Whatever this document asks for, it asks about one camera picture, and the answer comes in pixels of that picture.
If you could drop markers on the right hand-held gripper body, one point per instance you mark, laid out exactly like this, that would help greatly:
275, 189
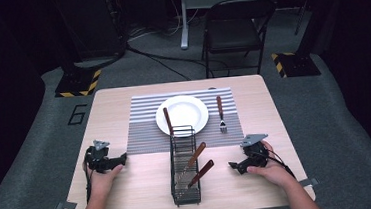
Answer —
254, 151

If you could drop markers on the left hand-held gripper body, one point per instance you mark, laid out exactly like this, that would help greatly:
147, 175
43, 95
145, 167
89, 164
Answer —
96, 156

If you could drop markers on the person's left hand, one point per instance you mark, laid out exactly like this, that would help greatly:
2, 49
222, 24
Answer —
102, 183

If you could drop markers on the person's right hand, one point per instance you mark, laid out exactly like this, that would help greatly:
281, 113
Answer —
274, 171

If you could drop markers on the grey striped placemat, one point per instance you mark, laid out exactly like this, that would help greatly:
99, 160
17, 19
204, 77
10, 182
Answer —
145, 134

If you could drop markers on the grey tape strip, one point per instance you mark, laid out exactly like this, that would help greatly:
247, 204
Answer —
308, 182
66, 205

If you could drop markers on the white round plate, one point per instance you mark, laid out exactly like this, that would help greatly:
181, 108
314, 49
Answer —
187, 112

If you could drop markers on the black yellow-striped stand base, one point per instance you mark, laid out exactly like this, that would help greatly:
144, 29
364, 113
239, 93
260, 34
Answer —
76, 84
299, 65

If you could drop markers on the black folding chair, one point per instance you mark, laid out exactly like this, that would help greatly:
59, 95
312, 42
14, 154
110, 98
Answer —
235, 35

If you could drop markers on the black equipment stand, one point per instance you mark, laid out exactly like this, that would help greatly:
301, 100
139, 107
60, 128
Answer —
90, 28

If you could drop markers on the white metal desk frame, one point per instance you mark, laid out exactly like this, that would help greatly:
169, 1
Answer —
184, 24

